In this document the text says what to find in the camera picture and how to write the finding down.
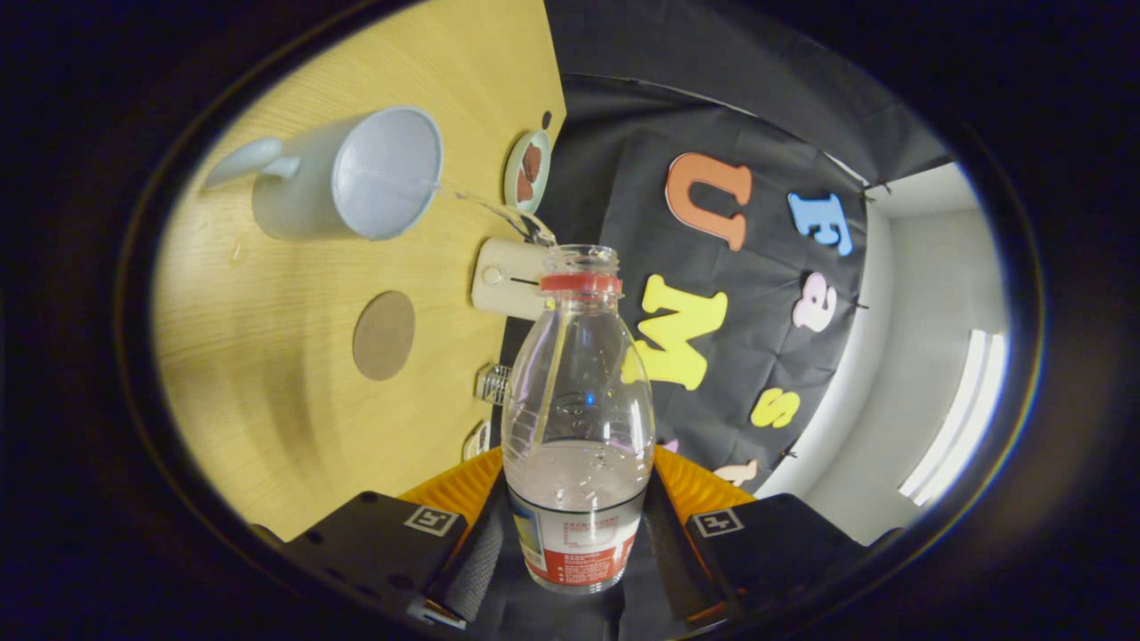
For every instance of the white cup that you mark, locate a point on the white cup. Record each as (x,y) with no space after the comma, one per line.
(383,174)

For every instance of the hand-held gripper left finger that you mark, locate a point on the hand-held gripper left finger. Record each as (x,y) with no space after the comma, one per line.
(476,561)

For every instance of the pale green plate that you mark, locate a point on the pale green plate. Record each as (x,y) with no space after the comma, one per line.
(511,178)

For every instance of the white divided condiment dish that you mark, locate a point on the white divided condiment dish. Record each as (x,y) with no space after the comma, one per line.
(478,441)

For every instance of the black backdrop cloth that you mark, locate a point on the black backdrop cloth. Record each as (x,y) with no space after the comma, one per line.
(757,107)

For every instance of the round brown coaster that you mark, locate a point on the round brown coaster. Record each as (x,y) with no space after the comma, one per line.
(384,336)

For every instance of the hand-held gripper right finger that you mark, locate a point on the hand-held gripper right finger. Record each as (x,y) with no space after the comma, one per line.
(672,561)

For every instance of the brown food pieces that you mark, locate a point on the brown food pieces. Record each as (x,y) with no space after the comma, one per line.
(532,169)

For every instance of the clear plastic juice bottle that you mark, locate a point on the clear plastic juice bottle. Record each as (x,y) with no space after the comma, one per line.
(579,401)

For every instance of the white toaster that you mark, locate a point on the white toaster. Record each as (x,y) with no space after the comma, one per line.
(500,298)

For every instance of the wooden table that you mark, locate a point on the wooden table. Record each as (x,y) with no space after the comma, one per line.
(267,374)

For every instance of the long ceiling light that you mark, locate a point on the long ceiling light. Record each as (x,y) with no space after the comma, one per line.
(957,418)

